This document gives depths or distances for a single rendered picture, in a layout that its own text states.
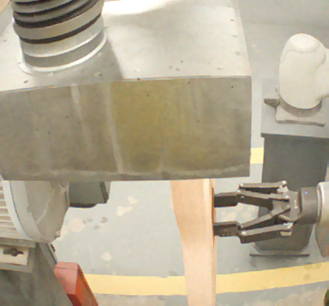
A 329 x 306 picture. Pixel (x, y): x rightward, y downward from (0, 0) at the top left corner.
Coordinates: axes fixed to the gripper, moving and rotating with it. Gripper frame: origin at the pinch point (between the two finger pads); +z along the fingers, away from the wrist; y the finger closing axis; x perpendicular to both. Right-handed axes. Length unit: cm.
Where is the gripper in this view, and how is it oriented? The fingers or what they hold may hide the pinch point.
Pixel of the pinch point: (215, 214)
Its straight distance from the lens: 100.3
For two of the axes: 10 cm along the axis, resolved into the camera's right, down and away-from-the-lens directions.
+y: 0.5, -6.1, 7.9
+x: -0.9, -7.9, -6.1
